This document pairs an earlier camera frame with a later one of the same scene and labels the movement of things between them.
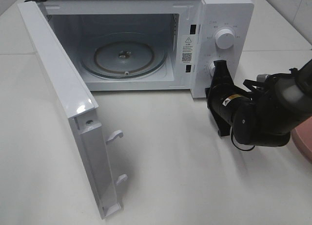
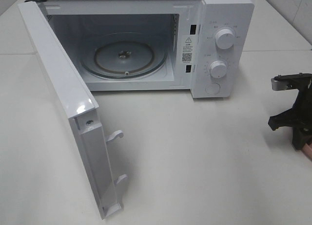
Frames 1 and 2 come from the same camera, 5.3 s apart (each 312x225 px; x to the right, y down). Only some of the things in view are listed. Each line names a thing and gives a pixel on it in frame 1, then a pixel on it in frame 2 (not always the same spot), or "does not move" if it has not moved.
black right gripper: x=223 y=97 → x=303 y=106
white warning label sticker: x=187 y=49 does not move
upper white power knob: x=224 y=39 does not move
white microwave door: x=78 y=104 does not move
